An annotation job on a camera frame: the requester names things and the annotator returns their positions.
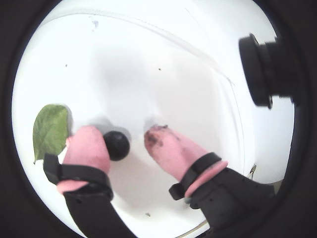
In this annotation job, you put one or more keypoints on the green leaf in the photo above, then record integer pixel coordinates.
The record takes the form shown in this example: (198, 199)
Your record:
(49, 129)

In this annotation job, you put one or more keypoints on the pink covered gripper finger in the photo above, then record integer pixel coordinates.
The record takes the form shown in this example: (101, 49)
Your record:
(86, 153)

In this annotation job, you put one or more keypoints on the small dark blueberry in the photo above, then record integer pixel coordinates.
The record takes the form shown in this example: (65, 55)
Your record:
(117, 147)

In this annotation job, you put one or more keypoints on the pink stained gripper finger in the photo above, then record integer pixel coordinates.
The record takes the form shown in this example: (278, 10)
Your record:
(173, 153)

